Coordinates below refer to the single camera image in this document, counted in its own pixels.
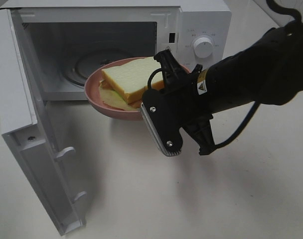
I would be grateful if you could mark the glass microwave turntable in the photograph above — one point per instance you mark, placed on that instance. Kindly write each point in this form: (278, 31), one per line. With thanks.
(77, 69)

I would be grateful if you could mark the pink round plate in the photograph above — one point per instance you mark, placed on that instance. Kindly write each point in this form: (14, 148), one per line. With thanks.
(91, 90)

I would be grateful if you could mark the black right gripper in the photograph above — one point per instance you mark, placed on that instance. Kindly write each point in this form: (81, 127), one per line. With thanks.
(175, 107)

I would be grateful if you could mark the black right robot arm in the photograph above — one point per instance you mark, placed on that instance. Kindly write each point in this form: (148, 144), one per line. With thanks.
(269, 72)

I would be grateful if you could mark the white upper power knob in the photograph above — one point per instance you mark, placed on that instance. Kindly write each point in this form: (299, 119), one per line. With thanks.
(203, 47)

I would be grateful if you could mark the white microwave oven body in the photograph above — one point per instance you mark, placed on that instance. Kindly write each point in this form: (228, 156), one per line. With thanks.
(63, 28)

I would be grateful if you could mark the white bread sandwich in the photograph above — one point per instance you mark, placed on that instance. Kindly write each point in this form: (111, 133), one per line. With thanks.
(122, 86)

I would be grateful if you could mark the white microwave door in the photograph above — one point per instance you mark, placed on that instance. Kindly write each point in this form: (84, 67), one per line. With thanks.
(27, 130)

